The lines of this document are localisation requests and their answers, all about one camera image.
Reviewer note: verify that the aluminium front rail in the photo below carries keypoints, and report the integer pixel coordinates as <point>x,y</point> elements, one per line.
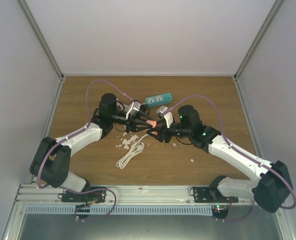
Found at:
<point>178,200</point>

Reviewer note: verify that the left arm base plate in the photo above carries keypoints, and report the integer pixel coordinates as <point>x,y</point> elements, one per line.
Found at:
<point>83,195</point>

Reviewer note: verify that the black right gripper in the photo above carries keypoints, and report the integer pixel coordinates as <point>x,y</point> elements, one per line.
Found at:
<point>162,132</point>

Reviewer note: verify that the teal power strip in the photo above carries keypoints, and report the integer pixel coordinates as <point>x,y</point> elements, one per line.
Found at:
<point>159,100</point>

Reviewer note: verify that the black power adapter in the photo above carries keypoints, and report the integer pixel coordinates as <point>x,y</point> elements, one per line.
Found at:
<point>145,109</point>

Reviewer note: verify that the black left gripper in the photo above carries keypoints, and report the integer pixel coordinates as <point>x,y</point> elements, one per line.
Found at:
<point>131,123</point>

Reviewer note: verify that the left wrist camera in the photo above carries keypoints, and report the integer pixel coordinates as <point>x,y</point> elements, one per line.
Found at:
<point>133,108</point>

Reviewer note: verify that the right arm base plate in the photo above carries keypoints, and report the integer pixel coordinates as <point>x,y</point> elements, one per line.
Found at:
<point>207,194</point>

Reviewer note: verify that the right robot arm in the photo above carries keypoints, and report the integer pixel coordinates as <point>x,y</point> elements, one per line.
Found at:
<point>268,184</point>

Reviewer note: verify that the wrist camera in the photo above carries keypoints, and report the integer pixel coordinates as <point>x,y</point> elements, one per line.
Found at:
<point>163,112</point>
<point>133,108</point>

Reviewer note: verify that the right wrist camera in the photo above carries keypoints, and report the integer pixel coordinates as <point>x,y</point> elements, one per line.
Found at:
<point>163,112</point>

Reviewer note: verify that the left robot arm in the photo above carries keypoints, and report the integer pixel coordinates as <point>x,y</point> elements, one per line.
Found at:
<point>51,163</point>

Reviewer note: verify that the pink charger plug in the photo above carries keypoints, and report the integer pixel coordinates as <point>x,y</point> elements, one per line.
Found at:
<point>152,123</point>

